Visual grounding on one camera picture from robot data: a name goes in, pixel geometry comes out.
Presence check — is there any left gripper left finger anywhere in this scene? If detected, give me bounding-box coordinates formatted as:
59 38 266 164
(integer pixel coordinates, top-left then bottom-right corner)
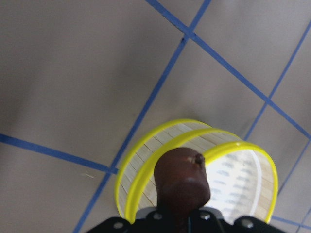
88 208 177 233

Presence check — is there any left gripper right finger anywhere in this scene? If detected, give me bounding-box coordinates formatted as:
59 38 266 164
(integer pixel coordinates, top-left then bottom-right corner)
188 208 283 233

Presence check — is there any brown bun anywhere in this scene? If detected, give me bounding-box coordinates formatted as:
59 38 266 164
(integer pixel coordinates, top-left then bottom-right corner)
154 147 211 215

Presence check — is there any yellow bamboo steamer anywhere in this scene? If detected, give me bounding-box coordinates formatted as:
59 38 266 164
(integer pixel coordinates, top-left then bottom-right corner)
124 128 278 224
115 119 214 222

